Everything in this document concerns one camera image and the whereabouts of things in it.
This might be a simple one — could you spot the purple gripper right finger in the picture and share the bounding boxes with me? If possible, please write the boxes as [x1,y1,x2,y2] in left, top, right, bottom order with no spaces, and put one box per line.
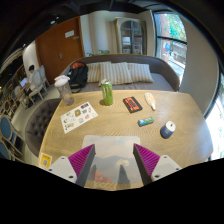
[133,144,160,185]

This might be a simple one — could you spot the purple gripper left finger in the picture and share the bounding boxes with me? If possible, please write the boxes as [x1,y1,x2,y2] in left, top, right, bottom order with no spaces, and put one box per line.
[68,144,95,187]

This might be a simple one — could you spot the blue white computer mouse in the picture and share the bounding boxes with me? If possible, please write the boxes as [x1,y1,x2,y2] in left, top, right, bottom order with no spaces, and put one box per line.
[160,121,176,139]

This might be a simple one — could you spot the yellow QR code card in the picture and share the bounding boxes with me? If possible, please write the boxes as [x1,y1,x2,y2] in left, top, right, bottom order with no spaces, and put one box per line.
[39,153,52,169]

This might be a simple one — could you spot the small green blue pack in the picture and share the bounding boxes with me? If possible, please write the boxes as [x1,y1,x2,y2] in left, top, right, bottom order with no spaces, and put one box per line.
[137,117,154,127]

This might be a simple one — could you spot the white sticker sheet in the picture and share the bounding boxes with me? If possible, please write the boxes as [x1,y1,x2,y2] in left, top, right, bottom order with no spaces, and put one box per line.
[61,102,98,134]

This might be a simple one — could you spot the black orange case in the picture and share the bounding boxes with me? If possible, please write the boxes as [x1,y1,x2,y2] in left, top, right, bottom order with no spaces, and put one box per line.
[123,97,142,113]

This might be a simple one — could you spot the grey tufted chair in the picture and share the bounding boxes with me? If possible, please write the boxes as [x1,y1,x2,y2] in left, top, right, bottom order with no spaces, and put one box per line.
[25,98,61,157]

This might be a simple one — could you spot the white cream tube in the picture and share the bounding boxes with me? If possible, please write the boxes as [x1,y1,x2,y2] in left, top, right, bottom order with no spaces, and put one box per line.
[144,92,156,111]

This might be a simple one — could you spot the blue round back chair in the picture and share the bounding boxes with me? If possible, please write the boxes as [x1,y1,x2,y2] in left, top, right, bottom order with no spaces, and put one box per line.
[0,115,23,158]

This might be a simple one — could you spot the green drink can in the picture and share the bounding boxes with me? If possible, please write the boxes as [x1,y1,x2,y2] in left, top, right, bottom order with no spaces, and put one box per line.
[101,79,113,106]

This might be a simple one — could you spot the clear shaker bottle white lid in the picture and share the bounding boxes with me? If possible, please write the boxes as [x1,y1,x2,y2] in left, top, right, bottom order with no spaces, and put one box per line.
[55,75,74,106]

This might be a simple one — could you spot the grey sofa bench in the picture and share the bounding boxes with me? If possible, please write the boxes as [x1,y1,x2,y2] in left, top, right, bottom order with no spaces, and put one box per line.
[61,53,181,93]

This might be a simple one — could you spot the right striped cushion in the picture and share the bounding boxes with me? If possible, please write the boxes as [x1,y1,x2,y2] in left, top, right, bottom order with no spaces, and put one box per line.
[128,63,154,83]

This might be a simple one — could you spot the striped cushion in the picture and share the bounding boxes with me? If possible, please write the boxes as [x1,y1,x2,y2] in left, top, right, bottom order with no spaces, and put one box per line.
[128,63,154,83]
[87,62,103,83]
[100,62,132,85]

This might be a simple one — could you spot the seated person in white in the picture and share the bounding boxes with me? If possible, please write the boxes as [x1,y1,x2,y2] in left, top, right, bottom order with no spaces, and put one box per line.
[22,65,36,104]

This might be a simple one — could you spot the black backpack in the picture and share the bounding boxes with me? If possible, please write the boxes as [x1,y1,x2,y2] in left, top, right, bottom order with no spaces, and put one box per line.
[68,61,88,93]

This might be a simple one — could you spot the left striped cushion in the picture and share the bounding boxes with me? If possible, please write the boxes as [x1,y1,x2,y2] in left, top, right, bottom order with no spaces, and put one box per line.
[87,62,103,83]

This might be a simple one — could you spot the middle striped cushion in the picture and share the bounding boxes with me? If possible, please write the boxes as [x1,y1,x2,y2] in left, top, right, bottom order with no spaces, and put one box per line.
[100,62,132,85]

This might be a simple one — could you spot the white chair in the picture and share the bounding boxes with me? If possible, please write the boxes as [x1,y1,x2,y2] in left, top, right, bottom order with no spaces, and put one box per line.
[29,69,47,100]

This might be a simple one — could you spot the orange wooden door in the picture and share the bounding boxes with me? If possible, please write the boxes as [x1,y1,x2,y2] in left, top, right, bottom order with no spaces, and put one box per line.
[35,17,84,84]

